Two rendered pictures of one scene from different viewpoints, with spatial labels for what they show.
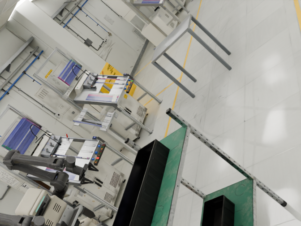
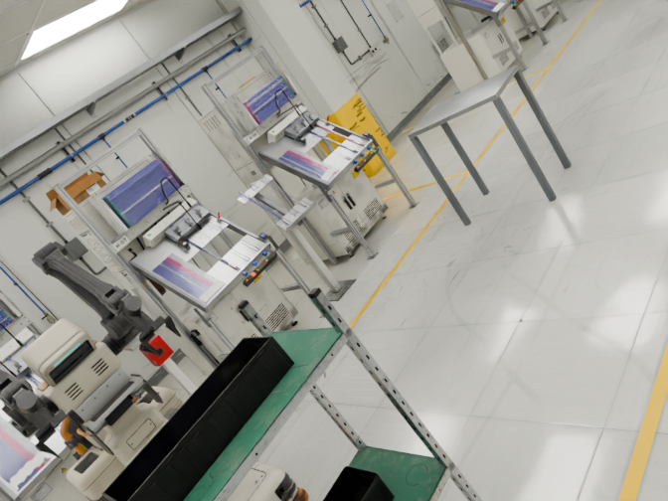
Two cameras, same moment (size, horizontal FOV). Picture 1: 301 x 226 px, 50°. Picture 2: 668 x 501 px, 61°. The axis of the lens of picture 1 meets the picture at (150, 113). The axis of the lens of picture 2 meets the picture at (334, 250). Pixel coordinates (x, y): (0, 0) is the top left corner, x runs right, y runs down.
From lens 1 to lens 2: 0.60 m
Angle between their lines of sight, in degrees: 12
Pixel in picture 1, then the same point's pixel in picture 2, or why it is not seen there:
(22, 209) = (34, 353)
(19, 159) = (57, 264)
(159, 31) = (475, 65)
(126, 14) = (425, 13)
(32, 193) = (62, 331)
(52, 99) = (225, 138)
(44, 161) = (93, 286)
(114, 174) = (280, 306)
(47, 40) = (263, 23)
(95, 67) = (332, 97)
